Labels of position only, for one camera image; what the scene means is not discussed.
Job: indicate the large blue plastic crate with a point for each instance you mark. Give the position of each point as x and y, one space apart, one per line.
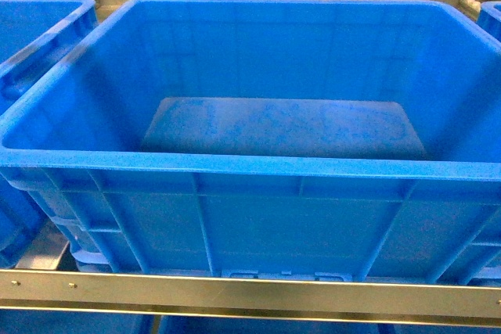
274 134

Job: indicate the blue crate at left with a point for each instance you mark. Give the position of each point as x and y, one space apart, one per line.
35 35

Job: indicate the blue crate at right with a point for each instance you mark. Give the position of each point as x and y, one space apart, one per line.
489 19

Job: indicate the blue crate on lower shelf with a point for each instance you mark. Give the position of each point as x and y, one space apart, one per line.
17 321

